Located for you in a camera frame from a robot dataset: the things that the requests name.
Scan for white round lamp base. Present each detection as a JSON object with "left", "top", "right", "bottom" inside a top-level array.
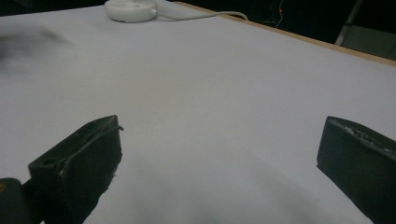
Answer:
[{"left": 104, "top": 0, "right": 158, "bottom": 23}]

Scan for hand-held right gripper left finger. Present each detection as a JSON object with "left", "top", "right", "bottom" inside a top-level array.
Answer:
[{"left": 28, "top": 114, "right": 124, "bottom": 224}]

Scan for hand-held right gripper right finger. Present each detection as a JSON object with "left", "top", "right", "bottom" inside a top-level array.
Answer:
[{"left": 316, "top": 116, "right": 396, "bottom": 224}]

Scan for white cable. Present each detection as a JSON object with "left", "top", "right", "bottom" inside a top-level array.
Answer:
[{"left": 154, "top": 0, "right": 249, "bottom": 22}]

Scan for grey metal stand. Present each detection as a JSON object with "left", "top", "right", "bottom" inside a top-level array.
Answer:
[{"left": 334, "top": 0, "right": 396, "bottom": 61}]

